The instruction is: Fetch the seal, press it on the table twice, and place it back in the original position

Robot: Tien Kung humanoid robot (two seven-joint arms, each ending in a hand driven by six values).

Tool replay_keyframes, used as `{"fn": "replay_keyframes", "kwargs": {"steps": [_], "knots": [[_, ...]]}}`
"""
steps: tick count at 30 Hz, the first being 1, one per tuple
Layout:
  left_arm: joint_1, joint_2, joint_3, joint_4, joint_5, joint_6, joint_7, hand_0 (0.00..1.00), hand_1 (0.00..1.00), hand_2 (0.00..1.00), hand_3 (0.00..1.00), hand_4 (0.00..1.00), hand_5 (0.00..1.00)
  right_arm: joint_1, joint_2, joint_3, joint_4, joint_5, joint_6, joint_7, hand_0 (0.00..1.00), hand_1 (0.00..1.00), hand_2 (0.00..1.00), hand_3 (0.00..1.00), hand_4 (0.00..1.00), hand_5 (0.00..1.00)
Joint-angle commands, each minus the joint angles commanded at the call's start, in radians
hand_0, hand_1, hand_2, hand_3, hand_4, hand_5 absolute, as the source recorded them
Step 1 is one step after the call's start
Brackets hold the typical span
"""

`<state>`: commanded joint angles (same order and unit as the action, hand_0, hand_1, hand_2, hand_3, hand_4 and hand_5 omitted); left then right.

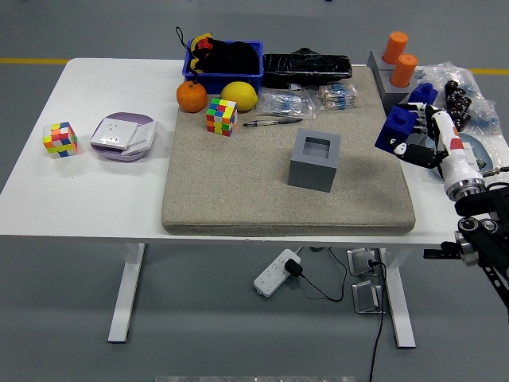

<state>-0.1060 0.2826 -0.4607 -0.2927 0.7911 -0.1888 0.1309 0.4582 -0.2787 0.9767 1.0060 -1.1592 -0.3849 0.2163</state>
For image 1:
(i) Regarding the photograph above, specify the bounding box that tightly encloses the clear plastic bag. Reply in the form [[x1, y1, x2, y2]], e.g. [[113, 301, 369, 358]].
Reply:
[[468, 131, 509, 176]]

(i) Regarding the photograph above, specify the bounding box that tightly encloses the blue seal stamp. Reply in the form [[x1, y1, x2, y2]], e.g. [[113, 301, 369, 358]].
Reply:
[[407, 82, 439, 106], [375, 105, 418, 151]]

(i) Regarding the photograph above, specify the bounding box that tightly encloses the white power strip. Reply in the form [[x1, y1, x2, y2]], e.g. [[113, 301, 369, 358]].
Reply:
[[253, 248, 302, 298]]

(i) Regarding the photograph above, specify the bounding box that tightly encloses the black pouch with cord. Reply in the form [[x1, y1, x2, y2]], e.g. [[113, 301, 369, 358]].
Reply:
[[174, 25, 259, 84]]

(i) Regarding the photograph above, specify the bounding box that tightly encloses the yellow lemon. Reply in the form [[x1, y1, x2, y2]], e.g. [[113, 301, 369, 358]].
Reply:
[[220, 80, 259, 111]]

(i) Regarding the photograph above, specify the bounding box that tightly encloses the white wall socket panel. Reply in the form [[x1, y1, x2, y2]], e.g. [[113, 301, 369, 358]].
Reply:
[[89, 118, 141, 150]]

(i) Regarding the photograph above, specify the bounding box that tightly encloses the metal foot pedal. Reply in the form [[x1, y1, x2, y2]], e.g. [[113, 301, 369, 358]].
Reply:
[[352, 279, 386, 315], [346, 248, 383, 278]]

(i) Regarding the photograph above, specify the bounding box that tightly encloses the black adapter cable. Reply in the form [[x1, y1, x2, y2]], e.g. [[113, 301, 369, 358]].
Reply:
[[297, 246, 347, 302]]

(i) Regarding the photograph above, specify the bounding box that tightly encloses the multicolour puzzle cube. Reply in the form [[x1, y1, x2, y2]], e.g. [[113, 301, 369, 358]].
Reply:
[[205, 97, 239, 138], [42, 121, 79, 160]]

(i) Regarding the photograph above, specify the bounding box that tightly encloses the purple tray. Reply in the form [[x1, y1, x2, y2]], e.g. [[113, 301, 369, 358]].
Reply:
[[90, 111, 157, 162]]

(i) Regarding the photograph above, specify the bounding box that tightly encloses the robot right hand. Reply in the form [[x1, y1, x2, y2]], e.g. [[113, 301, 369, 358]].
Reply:
[[386, 102, 481, 191]]

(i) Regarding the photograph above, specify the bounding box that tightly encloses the blue plastic bin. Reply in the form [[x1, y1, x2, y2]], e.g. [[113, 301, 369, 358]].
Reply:
[[181, 39, 265, 96]]

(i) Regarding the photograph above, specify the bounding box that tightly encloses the black pedal cable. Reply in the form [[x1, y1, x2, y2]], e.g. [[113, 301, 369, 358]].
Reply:
[[367, 258, 387, 382]]

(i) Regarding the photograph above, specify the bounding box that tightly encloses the grey round-hole seal holder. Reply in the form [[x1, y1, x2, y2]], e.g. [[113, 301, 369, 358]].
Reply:
[[366, 49, 394, 72], [374, 68, 418, 116]]

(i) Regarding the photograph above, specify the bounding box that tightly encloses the orange fruit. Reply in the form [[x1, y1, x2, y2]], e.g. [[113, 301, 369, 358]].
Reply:
[[176, 80, 208, 114]]

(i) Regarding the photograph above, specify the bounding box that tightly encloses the dark ballpoint pen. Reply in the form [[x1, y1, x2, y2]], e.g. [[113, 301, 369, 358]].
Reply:
[[242, 117, 304, 128]]

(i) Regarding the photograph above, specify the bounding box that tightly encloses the grey-brown mat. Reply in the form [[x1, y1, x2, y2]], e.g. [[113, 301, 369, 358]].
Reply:
[[161, 65, 417, 236]]

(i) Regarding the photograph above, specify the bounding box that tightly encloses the black plug adapter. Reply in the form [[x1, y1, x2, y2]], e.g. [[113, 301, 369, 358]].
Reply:
[[284, 258, 304, 279]]

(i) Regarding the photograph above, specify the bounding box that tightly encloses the clear bag of resistors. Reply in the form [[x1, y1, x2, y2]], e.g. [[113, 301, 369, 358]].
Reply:
[[316, 84, 361, 112], [256, 88, 317, 120]]

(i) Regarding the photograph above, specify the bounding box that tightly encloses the orange cylinder seal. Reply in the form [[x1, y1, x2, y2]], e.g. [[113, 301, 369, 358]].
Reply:
[[389, 53, 418, 88], [382, 31, 409, 64]]

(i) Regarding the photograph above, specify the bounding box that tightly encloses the white table leg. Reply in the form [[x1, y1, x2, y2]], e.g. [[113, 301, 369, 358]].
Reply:
[[107, 242, 146, 344], [377, 247, 418, 350]]

